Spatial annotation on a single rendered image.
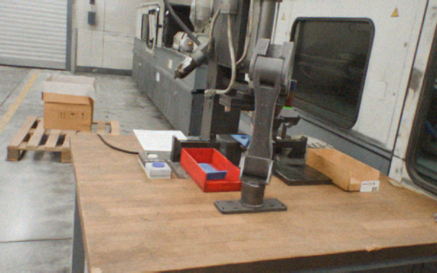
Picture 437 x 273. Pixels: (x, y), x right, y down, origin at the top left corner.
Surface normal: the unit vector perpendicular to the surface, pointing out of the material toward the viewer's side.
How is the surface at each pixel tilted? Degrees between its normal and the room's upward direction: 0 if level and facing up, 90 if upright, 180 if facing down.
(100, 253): 0
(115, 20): 90
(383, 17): 90
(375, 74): 90
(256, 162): 99
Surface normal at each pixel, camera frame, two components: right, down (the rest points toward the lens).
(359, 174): -0.92, -0.02
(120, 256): 0.11, -0.96
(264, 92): -0.26, 0.36
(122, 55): 0.31, 0.26
